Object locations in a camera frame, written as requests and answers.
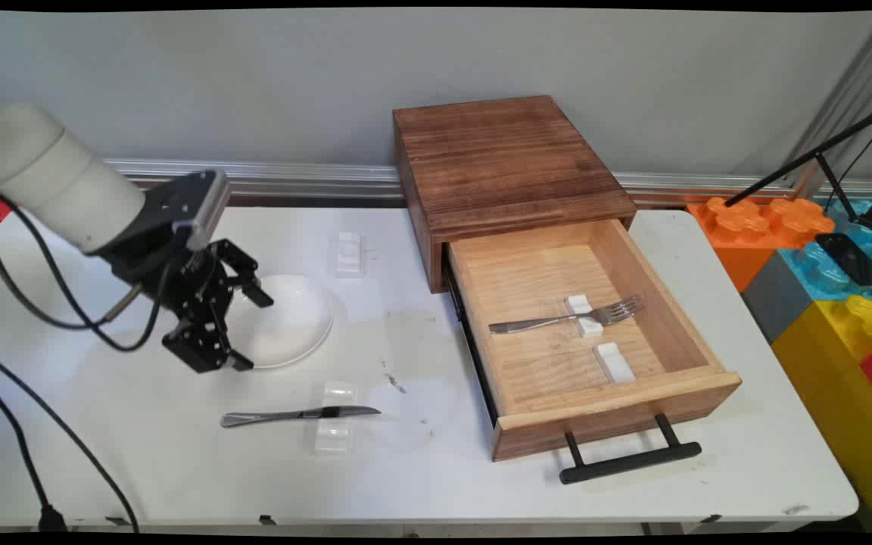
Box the silver table knife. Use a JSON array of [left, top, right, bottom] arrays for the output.
[[220, 406, 382, 429]]

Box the grey toy building block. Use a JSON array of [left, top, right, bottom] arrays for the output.
[[741, 250, 817, 346]]

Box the yellow toy building block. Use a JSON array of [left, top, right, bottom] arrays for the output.
[[771, 294, 872, 533]]

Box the black tripod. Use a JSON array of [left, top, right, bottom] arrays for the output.
[[724, 98, 872, 232]]

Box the black phone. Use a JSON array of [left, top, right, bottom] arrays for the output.
[[814, 232, 872, 288]]

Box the black drawer handle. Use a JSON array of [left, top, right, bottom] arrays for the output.
[[559, 413, 703, 485]]

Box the white ceramic cutlery rest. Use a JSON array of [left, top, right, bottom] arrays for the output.
[[335, 231, 366, 278], [564, 294, 605, 338], [593, 341, 637, 384]]

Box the black cable with metal plug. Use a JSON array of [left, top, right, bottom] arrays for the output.
[[0, 208, 143, 331]]

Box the aluminium wall rail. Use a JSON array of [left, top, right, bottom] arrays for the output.
[[101, 158, 872, 207]]

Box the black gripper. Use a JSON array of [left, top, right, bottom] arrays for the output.
[[99, 226, 275, 375]]

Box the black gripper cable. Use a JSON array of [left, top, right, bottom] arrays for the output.
[[0, 180, 179, 353]]

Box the white round plate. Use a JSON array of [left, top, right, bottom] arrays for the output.
[[226, 274, 335, 370]]

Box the orange toy building block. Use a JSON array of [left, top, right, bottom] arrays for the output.
[[686, 195, 836, 293]]

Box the grey curtain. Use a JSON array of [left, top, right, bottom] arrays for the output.
[[783, 11, 872, 199]]

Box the blue toy building block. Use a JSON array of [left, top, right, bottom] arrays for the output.
[[777, 198, 872, 304]]

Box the dark wooden drawer cabinet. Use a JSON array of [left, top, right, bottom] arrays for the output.
[[393, 95, 638, 294]]

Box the silver fork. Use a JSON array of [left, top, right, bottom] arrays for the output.
[[488, 295, 644, 335]]

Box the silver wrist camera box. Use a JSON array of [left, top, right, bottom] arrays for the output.
[[141, 170, 231, 251]]

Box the black table cable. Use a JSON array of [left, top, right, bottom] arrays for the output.
[[0, 350, 67, 532], [0, 347, 140, 532]]

